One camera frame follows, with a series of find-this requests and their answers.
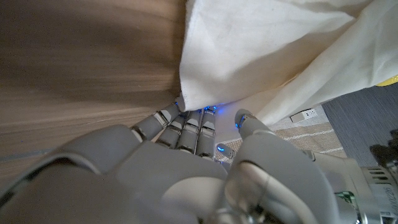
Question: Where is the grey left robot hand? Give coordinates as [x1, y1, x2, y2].
[216, 142, 364, 224]

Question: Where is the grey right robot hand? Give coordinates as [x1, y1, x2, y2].
[0, 101, 340, 224]

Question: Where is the white cheesecloth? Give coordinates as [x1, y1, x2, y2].
[178, 0, 398, 127]

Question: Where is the beige striped backdrop cloth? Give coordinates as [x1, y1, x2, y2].
[217, 120, 348, 163]

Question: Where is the white power strip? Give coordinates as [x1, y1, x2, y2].
[289, 108, 319, 124]

